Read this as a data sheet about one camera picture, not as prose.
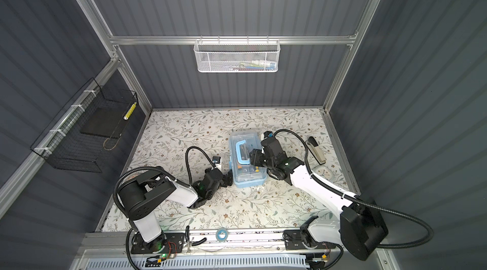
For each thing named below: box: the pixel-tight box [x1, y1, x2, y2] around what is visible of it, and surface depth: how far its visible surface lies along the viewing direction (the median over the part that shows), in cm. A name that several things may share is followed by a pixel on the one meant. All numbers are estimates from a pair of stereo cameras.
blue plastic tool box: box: [228, 129, 268, 189], surface depth 86 cm
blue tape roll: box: [215, 228, 229, 243], surface depth 77 cm
